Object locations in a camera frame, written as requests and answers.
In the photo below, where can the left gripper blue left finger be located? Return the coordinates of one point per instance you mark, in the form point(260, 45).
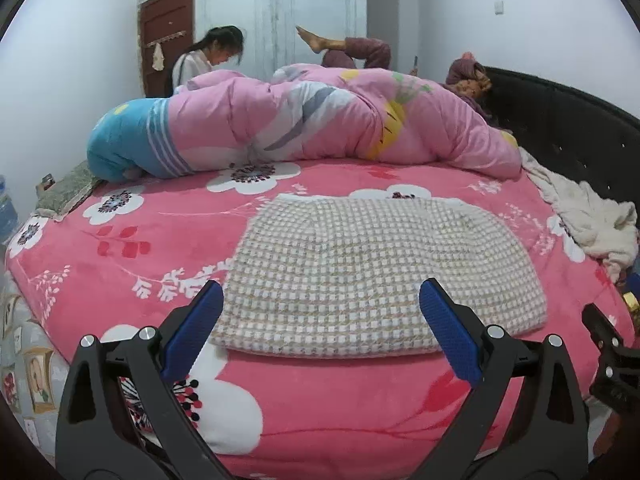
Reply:
point(120, 416)

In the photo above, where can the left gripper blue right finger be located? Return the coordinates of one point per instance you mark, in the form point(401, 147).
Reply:
point(547, 435)

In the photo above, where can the beige white houndstooth coat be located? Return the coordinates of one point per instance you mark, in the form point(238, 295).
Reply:
point(339, 277)

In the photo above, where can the cream fluffy blanket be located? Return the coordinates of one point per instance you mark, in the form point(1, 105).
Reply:
point(604, 229)

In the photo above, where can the pink floral bed blanket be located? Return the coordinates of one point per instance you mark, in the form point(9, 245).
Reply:
point(321, 366)

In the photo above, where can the green grey mat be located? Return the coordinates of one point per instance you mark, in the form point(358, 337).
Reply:
point(56, 199)

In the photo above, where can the black padded headboard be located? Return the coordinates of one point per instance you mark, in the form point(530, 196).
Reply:
point(569, 131)

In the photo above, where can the pink and blue quilt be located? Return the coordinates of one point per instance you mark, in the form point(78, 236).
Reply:
point(224, 119)

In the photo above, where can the girl with dark hair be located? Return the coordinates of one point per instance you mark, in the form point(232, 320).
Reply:
point(217, 46)

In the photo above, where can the brown wooden door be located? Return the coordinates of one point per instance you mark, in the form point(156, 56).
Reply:
point(165, 29)

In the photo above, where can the white wardrobe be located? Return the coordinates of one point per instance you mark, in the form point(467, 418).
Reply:
point(269, 28)

